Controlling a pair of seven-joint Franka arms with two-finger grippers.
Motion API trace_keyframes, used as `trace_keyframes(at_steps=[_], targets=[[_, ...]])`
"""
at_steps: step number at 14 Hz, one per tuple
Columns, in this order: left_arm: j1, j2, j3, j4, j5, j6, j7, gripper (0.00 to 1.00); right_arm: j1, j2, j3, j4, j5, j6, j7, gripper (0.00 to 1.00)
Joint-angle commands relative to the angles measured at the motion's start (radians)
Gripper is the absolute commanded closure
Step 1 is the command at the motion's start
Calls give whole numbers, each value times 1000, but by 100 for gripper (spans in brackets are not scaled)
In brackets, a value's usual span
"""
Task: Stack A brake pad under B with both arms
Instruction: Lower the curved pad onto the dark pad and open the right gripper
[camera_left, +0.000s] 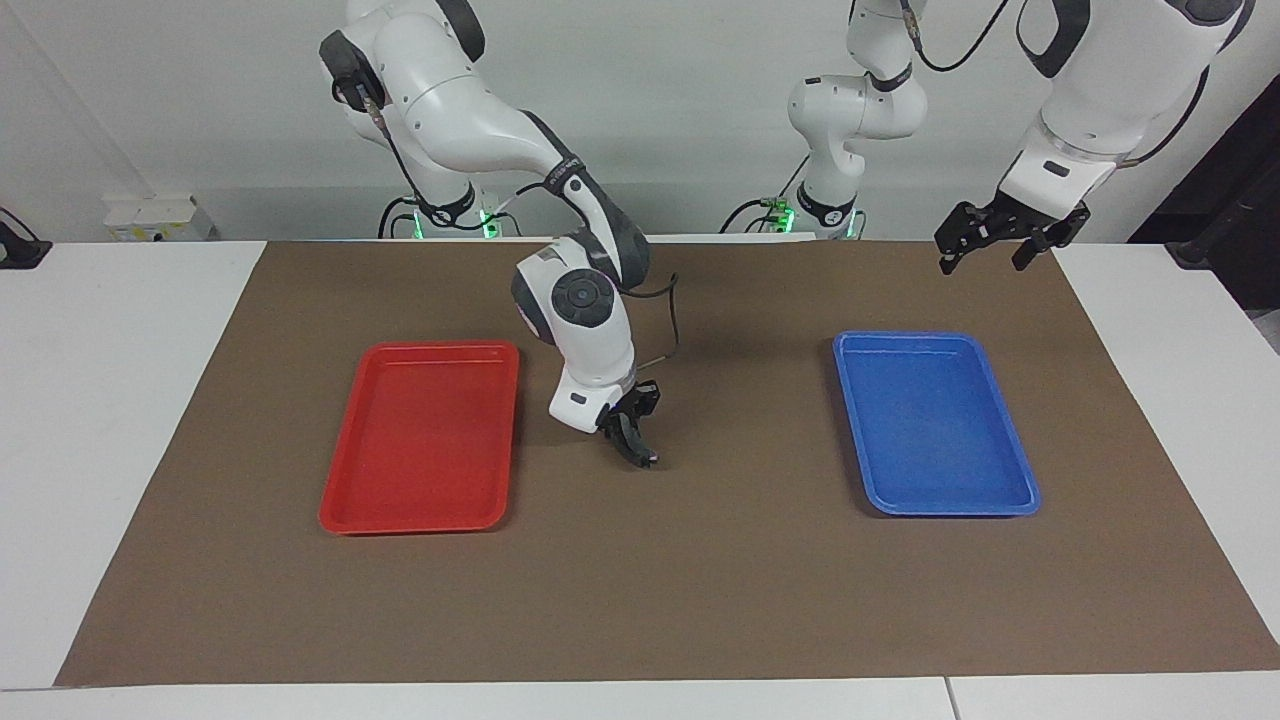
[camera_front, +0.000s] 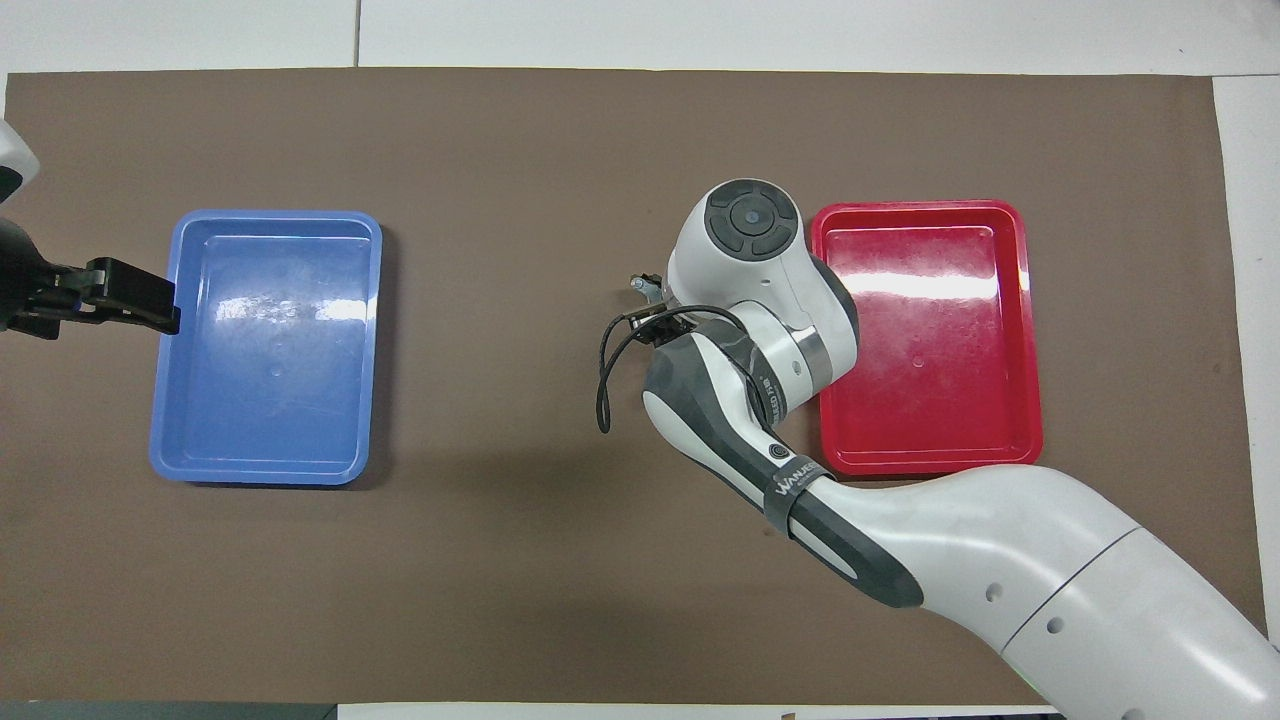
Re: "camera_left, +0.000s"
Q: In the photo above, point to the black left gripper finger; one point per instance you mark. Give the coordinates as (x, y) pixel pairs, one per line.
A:
(1060, 237)
(960, 230)

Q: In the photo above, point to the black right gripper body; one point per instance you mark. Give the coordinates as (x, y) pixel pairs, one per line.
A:
(622, 408)

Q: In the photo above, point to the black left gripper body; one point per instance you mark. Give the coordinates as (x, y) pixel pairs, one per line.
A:
(1035, 222)

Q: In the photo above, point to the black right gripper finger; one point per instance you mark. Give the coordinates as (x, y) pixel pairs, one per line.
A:
(618, 430)
(650, 395)

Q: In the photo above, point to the long curved brake pad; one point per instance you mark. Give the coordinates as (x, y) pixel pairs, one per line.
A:
(640, 450)

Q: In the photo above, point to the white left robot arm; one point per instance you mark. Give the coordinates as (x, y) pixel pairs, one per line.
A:
(1110, 90)

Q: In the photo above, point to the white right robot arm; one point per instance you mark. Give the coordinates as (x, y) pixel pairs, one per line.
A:
(470, 110)

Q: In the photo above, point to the brown table mat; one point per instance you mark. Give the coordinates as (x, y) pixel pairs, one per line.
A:
(660, 580)

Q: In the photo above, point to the green terminal plug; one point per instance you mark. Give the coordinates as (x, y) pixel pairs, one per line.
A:
(775, 205)

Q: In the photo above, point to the dark cabinet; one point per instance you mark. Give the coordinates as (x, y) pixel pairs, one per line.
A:
(1250, 200)

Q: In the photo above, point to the red plastic tray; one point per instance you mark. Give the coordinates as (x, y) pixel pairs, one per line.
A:
(420, 450)

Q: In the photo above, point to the blue plastic tray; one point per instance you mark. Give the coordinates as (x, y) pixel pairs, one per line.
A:
(935, 430)

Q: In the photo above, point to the white power strip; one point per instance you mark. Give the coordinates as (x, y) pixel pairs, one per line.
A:
(160, 218)

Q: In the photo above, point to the black table clamp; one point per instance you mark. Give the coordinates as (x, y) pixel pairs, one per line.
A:
(20, 250)

